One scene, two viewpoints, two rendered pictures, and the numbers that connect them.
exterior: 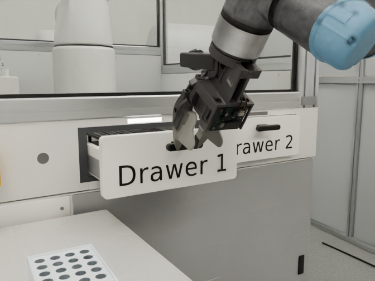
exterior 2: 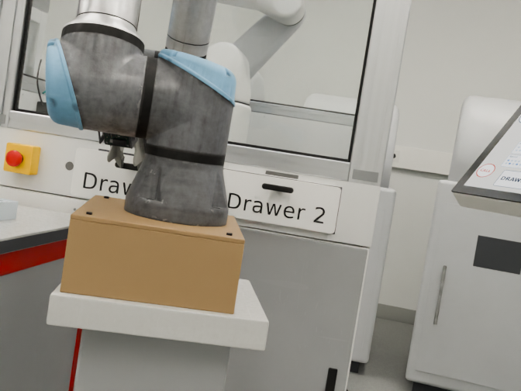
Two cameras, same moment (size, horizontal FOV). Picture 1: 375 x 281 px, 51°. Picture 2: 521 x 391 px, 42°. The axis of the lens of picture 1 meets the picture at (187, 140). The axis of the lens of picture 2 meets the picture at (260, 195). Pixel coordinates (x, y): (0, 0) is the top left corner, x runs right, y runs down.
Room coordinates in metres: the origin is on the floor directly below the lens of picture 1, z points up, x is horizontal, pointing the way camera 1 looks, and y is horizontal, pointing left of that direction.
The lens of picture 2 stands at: (-0.29, -1.16, 0.97)
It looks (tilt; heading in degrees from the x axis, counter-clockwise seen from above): 3 degrees down; 39
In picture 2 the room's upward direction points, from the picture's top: 9 degrees clockwise
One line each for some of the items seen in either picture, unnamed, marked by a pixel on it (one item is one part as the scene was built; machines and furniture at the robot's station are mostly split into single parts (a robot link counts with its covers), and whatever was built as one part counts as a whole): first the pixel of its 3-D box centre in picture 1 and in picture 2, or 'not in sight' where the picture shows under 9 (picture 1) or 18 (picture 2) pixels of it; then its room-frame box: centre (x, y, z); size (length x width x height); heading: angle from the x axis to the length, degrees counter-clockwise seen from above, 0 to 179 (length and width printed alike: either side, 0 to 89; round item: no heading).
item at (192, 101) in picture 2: not in sight; (188, 102); (0.40, -0.45, 1.03); 0.13 x 0.12 x 0.14; 140
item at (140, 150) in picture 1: (174, 159); (135, 181); (0.73, 0.02, 0.87); 0.29 x 0.02 x 0.11; 121
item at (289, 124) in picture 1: (257, 138); (277, 201); (1.00, -0.18, 0.87); 0.29 x 0.02 x 0.11; 121
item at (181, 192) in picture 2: not in sight; (181, 182); (0.41, -0.45, 0.91); 0.15 x 0.15 x 0.10
